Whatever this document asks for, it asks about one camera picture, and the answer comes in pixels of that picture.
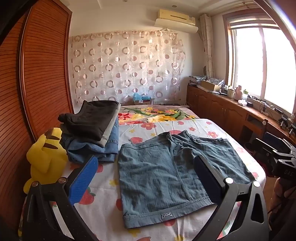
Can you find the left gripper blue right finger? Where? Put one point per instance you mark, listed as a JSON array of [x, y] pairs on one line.
[[211, 180]]

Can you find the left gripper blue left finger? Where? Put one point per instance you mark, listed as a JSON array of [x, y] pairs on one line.
[[80, 178]]

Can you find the teal blue denim shorts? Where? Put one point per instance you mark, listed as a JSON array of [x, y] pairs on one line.
[[158, 181]]

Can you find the blue folded jeans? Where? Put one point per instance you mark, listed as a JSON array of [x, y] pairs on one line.
[[80, 150]]

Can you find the yellow plush toy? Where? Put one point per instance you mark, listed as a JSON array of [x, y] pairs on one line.
[[47, 158]]

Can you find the long wooden side cabinet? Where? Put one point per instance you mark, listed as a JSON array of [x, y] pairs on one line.
[[241, 123]]

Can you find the black folded pants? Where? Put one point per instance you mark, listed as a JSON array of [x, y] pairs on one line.
[[91, 121]]

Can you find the pink figurine on sill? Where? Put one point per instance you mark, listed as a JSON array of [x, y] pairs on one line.
[[238, 95]]

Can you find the white cup on cabinet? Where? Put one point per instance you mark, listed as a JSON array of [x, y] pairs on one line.
[[230, 93]]

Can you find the cardboard box on cabinet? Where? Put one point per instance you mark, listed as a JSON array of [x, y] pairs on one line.
[[209, 86]]

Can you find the wooden framed window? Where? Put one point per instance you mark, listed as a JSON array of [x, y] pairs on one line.
[[260, 58]]

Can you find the blue item on headboard box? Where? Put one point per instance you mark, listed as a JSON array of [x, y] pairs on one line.
[[142, 99]]

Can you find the brown louvered wooden wardrobe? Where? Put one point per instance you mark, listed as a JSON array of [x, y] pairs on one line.
[[35, 89]]

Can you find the pink circle pattern curtain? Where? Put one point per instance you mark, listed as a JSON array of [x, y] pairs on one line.
[[116, 65]]

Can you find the white patterned window drape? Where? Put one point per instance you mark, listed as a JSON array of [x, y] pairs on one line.
[[207, 37]]

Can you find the white wall air conditioner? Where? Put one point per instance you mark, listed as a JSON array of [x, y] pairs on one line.
[[173, 20]]

